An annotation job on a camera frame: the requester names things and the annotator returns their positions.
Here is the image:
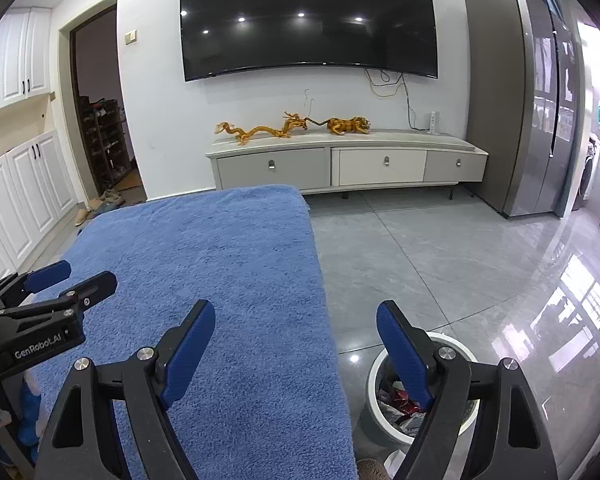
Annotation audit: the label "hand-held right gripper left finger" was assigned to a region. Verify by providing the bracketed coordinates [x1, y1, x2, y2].
[37, 299, 217, 480]

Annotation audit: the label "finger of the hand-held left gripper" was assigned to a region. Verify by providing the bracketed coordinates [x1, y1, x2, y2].
[0, 259, 73, 312]
[0, 270, 119, 330]

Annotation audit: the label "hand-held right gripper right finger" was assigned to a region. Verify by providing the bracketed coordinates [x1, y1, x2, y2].
[376, 300, 558, 480]

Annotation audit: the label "white round trash bin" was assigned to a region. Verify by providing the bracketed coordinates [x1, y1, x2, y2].
[357, 331, 481, 447]

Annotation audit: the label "person's left hand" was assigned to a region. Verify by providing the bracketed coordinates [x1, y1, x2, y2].
[17, 374, 45, 448]

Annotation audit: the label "grey shoes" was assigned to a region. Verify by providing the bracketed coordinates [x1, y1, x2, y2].
[87, 190, 126, 213]

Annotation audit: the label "blue fluffy blanket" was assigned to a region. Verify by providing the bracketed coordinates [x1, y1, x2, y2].
[30, 185, 360, 480]

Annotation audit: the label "beige floor mat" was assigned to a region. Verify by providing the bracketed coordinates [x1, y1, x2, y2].
[357, 457, 398, 480]

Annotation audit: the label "dark wooden shoe rack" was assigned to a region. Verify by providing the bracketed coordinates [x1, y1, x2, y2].
[77, 97, 131, 188]

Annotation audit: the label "grey white tv cabinet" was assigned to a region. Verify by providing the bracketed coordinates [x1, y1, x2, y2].
[206, 129, 490, 202]

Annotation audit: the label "golden dragon figurine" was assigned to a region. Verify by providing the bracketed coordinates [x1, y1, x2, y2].
[215, 111, 311, 146]

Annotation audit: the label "golden tiger figurine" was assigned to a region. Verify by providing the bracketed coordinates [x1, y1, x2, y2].
[312, 116, 372, 137]

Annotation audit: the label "washing machine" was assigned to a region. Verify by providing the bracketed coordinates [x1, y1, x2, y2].
[570, 135, 600, 211]

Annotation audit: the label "grey refrigerator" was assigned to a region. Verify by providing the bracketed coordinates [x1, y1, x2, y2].
[463, 0, 588, 220]

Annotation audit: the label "black curved television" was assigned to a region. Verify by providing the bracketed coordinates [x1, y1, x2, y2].
[180, 0, 438, 82]

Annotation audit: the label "white wall cabinet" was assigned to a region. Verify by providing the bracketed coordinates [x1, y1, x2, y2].
[0, 6, 80, 286]

